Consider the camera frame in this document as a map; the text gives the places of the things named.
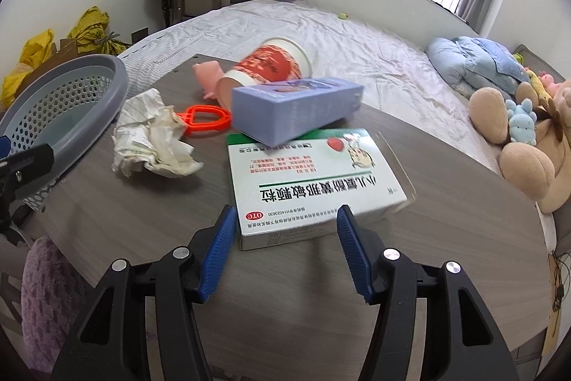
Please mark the pink yellow plush toys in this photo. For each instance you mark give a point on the pink yellow plush toys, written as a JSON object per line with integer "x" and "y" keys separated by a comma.
{"x": 544, "y": 79}

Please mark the white green medicine box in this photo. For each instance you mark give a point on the white green medicine box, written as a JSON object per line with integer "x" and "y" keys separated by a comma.
{"x": 292, "y": 193}

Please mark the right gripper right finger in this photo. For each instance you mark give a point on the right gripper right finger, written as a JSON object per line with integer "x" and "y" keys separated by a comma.
{"x": 462, "y": 340}

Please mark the yellow sack near wall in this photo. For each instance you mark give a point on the yellow sack near wall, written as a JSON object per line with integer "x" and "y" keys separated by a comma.
{"x": 92, "y": 36}

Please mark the yellow plastic bag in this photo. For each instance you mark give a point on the yellow plastic bag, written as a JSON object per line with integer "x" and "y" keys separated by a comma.
{"x": 35, "y": 52}

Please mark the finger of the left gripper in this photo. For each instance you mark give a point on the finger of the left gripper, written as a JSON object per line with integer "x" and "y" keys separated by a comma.
{"x": 22, "y": 168}

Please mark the pink pig toy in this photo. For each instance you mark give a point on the pink pig toy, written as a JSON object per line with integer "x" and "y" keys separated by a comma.
{"x": 208, "y": 75}

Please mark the white paper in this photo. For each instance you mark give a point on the white paper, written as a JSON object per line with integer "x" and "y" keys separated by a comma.
{"x": 148, "y": 136}

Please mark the red white paper cup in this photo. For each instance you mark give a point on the red white paper cup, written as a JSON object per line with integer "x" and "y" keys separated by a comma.
{"x": 275, "y": 60}

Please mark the grey plastic laundry basket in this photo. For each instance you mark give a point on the grey plastic laundry basket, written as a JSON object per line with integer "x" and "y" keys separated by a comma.
{"x": 69, "y": 108}

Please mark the bed with white sheet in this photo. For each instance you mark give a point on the bed with white sheet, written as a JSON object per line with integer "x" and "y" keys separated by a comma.
{"x": 397, "y": 76}

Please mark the large brown teddy bear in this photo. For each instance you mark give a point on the large brown teddy bear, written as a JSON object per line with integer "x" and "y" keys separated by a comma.
{"x": 542, "y": 172}

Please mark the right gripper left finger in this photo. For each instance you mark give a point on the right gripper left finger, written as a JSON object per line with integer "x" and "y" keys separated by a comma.
{"x": 108, "y": 339}

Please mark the purple blue carton box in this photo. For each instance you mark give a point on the purple blue carton box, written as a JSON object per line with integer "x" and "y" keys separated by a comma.
{"x": 277, "y": 112}

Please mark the orange plastic clip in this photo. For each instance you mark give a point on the orange plastic clip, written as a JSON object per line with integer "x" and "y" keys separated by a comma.
{"x": 203, "y": 118}

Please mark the small blue plush toy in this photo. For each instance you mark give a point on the small blue plush toy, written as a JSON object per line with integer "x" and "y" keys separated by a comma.
{"x": 521, "y": 121}

